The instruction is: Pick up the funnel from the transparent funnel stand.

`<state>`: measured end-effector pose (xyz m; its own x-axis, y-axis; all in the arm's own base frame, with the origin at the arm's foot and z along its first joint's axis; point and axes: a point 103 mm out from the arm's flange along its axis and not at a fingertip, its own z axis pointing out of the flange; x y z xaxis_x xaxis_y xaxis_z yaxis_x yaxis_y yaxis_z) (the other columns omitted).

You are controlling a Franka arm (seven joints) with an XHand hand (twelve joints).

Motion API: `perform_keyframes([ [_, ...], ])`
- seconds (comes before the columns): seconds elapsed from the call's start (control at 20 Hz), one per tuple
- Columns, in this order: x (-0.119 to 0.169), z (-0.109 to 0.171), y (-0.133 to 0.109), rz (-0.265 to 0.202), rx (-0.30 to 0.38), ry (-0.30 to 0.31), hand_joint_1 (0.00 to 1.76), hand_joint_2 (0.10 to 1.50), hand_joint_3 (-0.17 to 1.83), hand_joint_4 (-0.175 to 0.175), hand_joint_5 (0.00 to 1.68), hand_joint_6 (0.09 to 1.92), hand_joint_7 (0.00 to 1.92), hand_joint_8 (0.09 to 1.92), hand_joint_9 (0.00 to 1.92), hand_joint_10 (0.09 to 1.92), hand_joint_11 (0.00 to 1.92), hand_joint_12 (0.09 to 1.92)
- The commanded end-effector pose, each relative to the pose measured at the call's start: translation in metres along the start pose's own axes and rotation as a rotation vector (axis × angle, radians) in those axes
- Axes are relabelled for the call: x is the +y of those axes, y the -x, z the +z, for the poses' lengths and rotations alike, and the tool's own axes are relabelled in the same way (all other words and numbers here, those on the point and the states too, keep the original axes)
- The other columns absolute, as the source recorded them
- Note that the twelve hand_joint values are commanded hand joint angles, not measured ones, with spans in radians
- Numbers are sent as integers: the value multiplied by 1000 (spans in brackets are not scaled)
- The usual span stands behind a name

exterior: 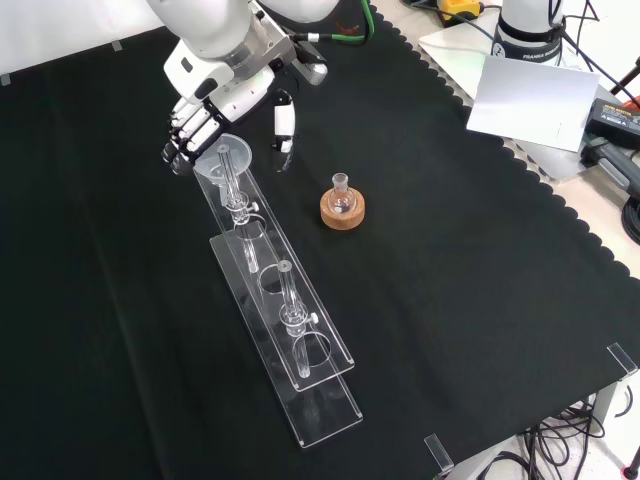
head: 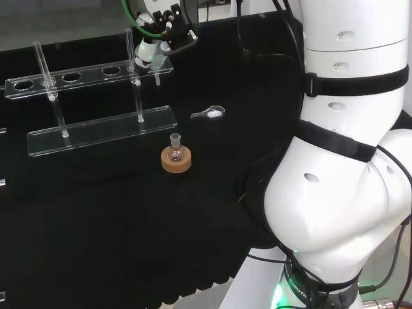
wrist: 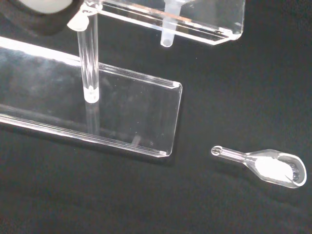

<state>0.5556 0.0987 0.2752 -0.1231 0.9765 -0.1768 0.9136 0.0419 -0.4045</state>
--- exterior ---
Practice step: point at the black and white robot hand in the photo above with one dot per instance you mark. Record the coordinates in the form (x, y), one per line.
(235, 97)

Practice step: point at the translucent plastic funnel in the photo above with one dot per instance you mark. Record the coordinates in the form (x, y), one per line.
(242, 152)

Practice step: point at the clear acrylic funnel stand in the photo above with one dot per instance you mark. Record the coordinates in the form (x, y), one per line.
(320, 420)

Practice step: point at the small round-bottom glass flask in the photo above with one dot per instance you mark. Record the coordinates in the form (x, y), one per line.
(342, 201)

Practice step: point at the yellow stop button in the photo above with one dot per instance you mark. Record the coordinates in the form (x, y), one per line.
(460, 6)

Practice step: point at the black bench cloth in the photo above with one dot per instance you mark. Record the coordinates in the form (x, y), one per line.
(450, 300)

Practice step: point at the black power adapter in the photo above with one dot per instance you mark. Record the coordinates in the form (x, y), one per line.
(615, 120)

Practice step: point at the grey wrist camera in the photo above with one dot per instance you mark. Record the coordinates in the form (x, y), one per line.
(312, 72)

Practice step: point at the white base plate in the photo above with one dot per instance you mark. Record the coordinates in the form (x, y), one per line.
(450, 45)

